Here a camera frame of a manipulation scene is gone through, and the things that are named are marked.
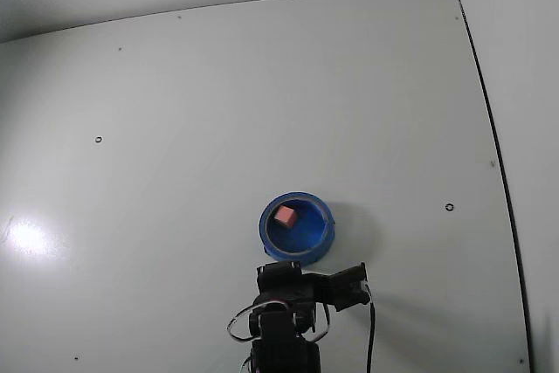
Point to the small orange cube block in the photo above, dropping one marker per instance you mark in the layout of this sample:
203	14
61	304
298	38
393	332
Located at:
286	216

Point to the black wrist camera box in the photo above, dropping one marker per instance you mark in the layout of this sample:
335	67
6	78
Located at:
347	288

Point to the blue tape roll bin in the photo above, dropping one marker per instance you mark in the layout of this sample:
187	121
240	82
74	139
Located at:
305	237

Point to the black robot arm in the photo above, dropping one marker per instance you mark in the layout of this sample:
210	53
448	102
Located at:
281	342

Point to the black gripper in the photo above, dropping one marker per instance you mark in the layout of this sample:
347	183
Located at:
279	276

